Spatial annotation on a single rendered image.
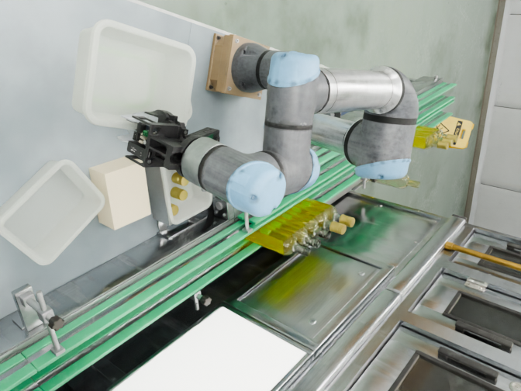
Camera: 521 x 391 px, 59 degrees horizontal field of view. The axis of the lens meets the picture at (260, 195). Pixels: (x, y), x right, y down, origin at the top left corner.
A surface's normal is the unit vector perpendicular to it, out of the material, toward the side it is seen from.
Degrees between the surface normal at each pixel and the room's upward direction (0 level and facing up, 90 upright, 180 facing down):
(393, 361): 90
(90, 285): 90
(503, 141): 90
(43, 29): 0
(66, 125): 0
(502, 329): 90
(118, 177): 0
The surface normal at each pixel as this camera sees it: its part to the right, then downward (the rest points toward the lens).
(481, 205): -0.64, 0.37
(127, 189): 0.76, 0.25
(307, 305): -0.05, -0.90
